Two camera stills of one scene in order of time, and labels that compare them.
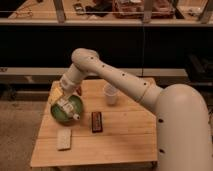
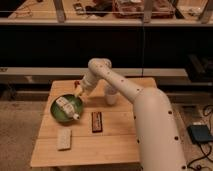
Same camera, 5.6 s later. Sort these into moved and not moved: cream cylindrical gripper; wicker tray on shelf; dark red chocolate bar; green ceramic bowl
Moved: cream cylindrical gripper
Not moved: dark red chocolate bar; wicker tray on shelf; green ceramic bowl
